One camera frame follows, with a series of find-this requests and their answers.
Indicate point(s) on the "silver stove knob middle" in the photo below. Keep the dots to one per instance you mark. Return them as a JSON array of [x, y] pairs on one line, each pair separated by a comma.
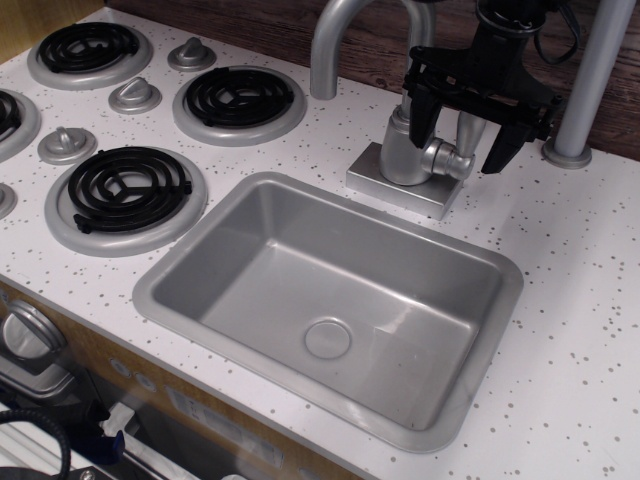
[[135, 97]]

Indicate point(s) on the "silver oven door handle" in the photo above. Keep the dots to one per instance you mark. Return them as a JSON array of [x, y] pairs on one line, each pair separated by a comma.
[[49, 387]]

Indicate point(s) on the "silver faucet lever handle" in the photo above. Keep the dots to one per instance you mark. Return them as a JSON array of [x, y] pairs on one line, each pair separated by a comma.
[[455, 160]]

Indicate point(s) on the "black coil burner back right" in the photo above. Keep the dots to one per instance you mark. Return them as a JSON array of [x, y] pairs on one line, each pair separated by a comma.
[[238, 106]]

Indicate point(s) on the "silver stove knob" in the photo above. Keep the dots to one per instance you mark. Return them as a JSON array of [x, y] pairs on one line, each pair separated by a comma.
[[135, 97], [66, 146], [192, 56]]

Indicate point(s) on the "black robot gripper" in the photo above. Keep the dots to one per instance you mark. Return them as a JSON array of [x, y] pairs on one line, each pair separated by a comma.
[[486, 79]]

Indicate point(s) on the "black coil burner back left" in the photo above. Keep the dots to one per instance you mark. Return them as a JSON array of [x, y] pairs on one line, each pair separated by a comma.
[[88, 56]]

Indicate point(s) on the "silver stove knob edge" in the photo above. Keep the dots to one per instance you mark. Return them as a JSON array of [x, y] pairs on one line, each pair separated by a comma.
[[8, 200]]

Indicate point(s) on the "black coil burner front right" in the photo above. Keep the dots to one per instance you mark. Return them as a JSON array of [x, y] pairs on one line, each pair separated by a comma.
[[125, 201]]

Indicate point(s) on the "silver stove knob lower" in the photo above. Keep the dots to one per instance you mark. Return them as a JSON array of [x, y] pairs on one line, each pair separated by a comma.
[[66, 146]]

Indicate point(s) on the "silver stove knob top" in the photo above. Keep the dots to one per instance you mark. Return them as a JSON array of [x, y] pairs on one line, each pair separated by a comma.
[[192, 56]]

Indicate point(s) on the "grey support pole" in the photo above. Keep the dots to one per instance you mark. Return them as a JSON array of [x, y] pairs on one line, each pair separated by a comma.
[[569, 148]]

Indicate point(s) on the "silver oven dial knob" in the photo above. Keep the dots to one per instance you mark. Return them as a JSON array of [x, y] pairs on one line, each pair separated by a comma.
[[29, 339]]

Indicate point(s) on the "black coil burner far left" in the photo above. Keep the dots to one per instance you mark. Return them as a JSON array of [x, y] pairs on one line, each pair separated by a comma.
[[20, 123]]

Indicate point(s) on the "black coil burner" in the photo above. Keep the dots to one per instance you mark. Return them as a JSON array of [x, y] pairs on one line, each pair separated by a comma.
[[238, 106], [20, 123], [88, 56], [125, 201]]

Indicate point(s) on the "grey plastic sink basin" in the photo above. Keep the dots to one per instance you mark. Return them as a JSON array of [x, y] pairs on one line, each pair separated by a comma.
[[388, 325]]

